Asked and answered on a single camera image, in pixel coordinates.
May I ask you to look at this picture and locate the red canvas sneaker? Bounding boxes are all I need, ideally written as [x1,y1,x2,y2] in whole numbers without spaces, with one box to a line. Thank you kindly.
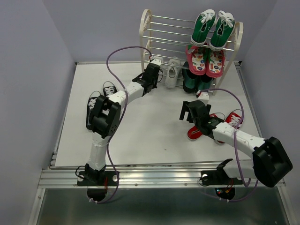
[211,109,243,129]
[187,113,221,141]

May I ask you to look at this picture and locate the white sneaker with grey mesh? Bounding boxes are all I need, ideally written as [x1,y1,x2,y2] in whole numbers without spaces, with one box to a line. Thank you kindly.
[165,57,181,89]

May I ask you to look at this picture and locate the black canvas sneaker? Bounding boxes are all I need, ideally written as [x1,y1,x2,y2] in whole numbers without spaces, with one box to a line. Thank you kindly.
[102,81,118,97]
[86,90,101,130]

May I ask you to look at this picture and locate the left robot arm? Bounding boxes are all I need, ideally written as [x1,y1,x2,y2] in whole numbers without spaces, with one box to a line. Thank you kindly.
[78,59,161,186]

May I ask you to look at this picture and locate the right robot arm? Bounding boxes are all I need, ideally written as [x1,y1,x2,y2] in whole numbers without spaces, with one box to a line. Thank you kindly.
[180,100,293,188]

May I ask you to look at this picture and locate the cream shoe rack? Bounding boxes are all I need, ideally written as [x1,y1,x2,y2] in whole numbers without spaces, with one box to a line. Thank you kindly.
[139,9,244,88]

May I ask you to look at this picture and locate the right pink patterned slipper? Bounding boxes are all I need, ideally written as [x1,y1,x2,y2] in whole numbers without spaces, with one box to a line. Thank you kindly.
[206,49,225,78]

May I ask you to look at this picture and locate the pink patterned slipper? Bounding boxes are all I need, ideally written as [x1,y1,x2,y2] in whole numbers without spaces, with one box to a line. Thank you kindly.
[185,45,207,75]
[206,49,225,78]

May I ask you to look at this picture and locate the left pink patterned slipper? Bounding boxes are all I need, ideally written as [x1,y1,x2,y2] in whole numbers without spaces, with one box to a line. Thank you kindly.
[185,45,207,75]

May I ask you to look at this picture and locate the left green canvas sneaker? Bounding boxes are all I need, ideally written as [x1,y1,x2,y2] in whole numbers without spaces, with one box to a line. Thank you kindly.
[191,9,217,46]

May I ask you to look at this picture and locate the green canvas sneaker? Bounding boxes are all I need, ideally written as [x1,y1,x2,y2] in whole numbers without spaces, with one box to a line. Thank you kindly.
[191,9,217,46]
[209,10,235,51]

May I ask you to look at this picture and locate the right green canvas sneaker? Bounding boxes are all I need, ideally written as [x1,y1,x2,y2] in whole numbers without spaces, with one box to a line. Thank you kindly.
[209,10,235,51]

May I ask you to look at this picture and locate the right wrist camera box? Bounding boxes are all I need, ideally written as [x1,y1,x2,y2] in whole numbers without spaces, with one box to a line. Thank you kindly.
[196,91,209,104]

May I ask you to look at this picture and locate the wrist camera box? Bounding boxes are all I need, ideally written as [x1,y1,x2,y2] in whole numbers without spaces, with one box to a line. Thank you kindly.
[196,91,209,104]
[149,58,162,67]

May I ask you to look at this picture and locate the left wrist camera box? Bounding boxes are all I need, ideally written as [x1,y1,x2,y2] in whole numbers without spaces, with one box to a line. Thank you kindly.
[149,58,162,67]

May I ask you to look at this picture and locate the aluminium mounting rail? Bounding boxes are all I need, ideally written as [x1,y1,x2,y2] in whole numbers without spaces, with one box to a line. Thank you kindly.
[37,164,287,190]

